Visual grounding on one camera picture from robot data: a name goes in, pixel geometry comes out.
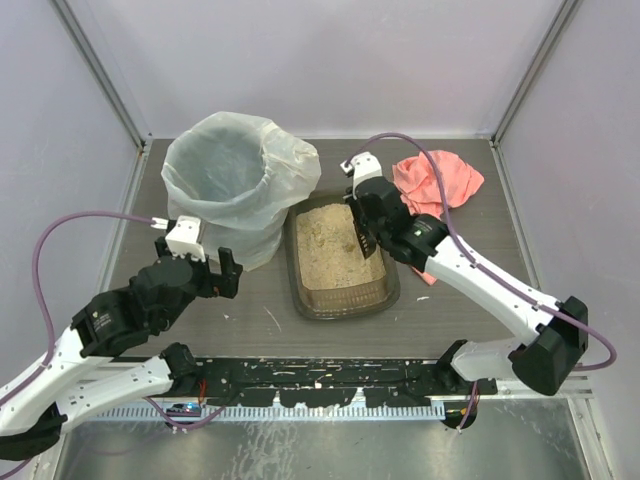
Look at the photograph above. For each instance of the pink cloth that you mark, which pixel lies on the pink cloth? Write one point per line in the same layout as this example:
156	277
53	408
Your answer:
416	180

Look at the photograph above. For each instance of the black slotted litter scoop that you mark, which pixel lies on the black slotted litter scoop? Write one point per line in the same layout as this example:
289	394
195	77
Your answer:
362	226

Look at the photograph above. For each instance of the beige cat litter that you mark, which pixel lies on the beige cat litter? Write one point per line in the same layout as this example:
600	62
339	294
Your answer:
329	252

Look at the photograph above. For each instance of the dark translucent litter box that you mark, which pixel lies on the dark translucent litter box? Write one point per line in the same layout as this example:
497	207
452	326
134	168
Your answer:
338	303

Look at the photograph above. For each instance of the grey slotted cable duct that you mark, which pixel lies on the grey slotted cable duct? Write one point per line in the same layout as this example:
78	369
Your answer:
357	411

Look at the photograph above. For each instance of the translucent plastic trash bag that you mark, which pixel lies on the translucent plastic trash bag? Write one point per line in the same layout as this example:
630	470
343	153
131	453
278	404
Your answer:
239	174

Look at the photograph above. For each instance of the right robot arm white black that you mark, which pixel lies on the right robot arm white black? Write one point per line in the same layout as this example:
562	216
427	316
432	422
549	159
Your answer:
548	335

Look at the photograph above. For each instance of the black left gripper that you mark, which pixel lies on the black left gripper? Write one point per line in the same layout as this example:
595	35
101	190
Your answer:
208	276

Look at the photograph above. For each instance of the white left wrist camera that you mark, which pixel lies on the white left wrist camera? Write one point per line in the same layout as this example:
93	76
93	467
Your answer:
183	238

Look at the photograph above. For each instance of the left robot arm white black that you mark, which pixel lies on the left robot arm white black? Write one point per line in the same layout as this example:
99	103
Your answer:
113	322

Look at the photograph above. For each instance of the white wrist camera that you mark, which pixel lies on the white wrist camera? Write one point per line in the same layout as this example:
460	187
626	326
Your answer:
360	168
183	238

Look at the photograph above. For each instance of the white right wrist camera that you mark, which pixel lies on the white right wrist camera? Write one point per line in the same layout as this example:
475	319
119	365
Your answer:
360	168

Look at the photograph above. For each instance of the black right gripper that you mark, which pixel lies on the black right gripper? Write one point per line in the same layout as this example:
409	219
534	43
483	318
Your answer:
367	213

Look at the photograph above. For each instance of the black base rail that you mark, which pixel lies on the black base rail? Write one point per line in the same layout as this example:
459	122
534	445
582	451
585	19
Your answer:
314	383

